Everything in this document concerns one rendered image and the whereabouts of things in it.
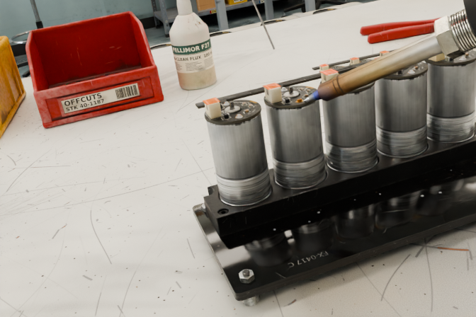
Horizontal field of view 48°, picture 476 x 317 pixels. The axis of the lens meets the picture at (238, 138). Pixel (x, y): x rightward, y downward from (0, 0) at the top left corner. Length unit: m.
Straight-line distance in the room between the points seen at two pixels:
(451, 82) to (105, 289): 0.18
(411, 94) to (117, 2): 4.40
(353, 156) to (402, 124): 0.03
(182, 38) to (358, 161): 0.24
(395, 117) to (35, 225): 0.20
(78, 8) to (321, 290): 4.42
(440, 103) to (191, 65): 0.24
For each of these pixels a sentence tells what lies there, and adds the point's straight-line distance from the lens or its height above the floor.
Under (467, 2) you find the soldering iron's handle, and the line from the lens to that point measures 0.20.
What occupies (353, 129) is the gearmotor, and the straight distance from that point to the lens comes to 0.25.
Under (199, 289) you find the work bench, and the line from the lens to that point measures 0.23.
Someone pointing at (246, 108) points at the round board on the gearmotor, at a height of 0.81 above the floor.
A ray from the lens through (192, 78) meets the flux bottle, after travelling 0.46.
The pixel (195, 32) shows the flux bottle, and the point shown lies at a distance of 0.45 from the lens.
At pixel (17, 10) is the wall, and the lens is 4.60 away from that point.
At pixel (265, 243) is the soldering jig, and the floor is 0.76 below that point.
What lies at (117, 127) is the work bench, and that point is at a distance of 0.42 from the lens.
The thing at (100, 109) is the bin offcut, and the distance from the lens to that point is 0.45.
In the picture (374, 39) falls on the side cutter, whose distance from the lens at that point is 0.53.
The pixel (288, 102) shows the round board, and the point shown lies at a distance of 0.23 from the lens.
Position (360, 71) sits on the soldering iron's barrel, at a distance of 0.22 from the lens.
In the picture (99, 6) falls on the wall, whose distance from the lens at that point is 4.60.
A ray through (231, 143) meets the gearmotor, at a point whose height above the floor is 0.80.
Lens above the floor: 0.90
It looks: 24 degrees down
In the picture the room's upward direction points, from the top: 9 degrees counter-clockwise
